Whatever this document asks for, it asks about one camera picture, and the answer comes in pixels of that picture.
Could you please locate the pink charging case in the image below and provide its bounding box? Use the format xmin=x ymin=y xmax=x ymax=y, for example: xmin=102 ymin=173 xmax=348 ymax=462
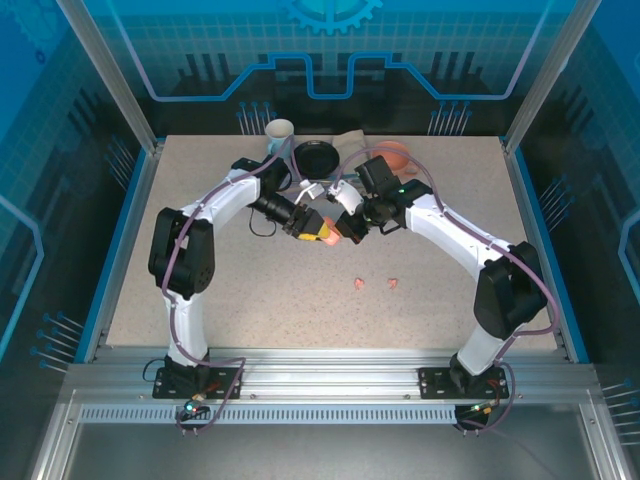
xmin=319 ymin=217 xmax=342 ymax=247

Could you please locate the orange cup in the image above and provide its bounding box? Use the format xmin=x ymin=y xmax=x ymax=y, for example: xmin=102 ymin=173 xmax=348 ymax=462
xmin=372 ymin=140 xmax=420 ymax=176

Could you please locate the black plate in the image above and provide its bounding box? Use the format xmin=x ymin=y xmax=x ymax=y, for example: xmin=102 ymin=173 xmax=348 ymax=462
xmin=292 ymin=139 xmax=341 ymax=179

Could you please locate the beige folded cloth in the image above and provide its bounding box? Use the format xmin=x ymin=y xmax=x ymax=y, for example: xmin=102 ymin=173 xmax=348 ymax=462
xmin=332 ymin=129 xmax=374 ymax=167

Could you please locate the light blue mug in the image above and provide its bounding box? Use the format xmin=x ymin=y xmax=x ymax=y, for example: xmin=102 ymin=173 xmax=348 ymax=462
xmin=264 ymin=118 xmax=295 ymax=157

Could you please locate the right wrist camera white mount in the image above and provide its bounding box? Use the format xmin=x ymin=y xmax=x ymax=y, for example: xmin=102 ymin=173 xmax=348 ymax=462
xmin=325 ymin=179 xmax=365 ymax=217

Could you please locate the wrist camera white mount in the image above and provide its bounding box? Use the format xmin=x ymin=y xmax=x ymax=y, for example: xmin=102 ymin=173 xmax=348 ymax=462
xmin=294 ymin=182 xmax=325 ymax=205
xmin=325 ymin=179 xmax=365 ymax=217

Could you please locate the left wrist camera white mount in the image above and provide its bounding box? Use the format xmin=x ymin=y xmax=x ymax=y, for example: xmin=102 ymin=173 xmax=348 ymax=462
xmin=294 ymin=182 xmax=325 ymax=205

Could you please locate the aluminium mounting rail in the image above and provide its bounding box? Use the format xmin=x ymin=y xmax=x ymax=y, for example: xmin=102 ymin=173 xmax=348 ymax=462
xmin=64 ymin=347 xmax=601 ymax=401

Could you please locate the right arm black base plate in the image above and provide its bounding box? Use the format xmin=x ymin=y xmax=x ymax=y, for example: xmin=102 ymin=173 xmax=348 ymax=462
xmin=417 ymin=366 xmax=510 ymax=400

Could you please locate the slotted grey cable duct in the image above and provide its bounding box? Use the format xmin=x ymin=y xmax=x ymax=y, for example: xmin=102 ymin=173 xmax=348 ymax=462
xmin=79 ymin=405 xmax=459 ymax=425

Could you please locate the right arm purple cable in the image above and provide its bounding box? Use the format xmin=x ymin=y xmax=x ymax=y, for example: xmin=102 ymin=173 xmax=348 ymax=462
xmin=329 ymin=149 xmax=561 ymax=436

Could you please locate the left cable connector with light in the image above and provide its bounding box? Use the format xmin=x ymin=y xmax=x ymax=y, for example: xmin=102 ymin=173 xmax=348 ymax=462
xmin=174 ymin=393 xmax=209 ymax=421

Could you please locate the cable connector with light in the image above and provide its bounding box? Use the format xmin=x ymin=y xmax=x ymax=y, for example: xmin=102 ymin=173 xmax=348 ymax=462
xmin=457 ymin=397 xmax=501 ymax=421
xmin=174 ymin=393 xmax=209 ymax=421

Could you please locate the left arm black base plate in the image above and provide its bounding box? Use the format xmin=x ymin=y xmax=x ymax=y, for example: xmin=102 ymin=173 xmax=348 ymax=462
xmin=152 ymin=366 xmax=244 ymax=400

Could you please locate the right aluminium frame post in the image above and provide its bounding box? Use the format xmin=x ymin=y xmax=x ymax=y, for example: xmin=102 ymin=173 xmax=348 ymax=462
xmin=502 ymin=0 xmax=604 ymax=154

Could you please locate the aluminium frame post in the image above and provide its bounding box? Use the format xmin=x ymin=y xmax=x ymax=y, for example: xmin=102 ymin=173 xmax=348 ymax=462
xmin=502 ymin=0 xmax=604 ymax=154
xmin=54 ymin=0 xmax=164 ymax=154

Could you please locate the right cable connector with light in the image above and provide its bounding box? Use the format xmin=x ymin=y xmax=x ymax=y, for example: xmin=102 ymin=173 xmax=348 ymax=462
xmin=457 ymin=397 xmax=501 ymax=421

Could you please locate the left aluminium frame post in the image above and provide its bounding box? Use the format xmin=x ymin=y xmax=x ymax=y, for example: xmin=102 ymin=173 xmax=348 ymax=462
xmin=54 ymin=0 xmax=164 ymax=154

